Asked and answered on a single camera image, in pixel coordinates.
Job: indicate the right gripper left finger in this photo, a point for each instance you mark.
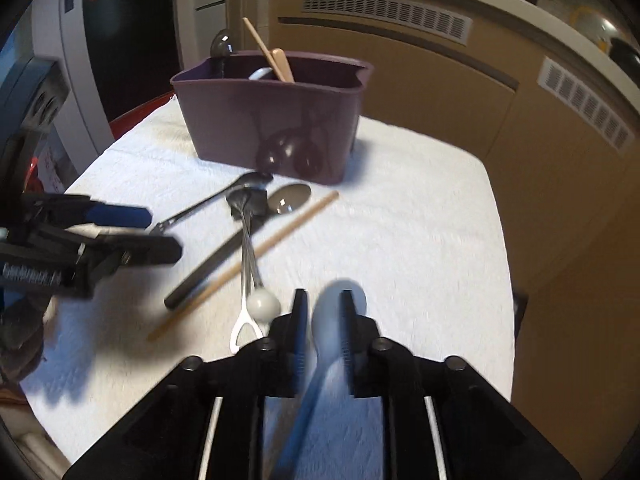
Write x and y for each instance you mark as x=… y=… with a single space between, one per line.
x=205 y=419

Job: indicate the blue plastic spoon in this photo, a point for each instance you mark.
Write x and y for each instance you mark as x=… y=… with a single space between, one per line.
x=326 y=336

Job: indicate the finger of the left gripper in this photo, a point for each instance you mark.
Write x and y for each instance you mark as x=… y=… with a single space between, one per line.
x=118 y=216
x=103 y=255

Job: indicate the steel wire handle spatula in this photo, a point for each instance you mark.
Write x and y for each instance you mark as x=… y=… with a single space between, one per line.
x=253 y=179

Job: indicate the black handled steel spoon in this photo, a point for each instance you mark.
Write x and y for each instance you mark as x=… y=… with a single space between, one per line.
x=220 y=50

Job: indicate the white plastic spoon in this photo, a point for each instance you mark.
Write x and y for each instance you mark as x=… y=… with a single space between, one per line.
x=264 y=73

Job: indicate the purple utensil caddy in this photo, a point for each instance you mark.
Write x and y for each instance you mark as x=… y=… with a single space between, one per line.
x=304 y=129

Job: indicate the steel ladle white ball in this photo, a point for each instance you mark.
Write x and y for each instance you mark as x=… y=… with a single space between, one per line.
x=259 y=306

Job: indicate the wooden spoon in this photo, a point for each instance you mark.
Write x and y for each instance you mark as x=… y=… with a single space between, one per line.
x=281 y=60

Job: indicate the white textured table cloth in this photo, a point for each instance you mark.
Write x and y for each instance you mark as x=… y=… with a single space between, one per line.
x=416 y=227

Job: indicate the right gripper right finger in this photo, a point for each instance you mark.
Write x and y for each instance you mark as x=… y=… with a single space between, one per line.
x=441 y=420

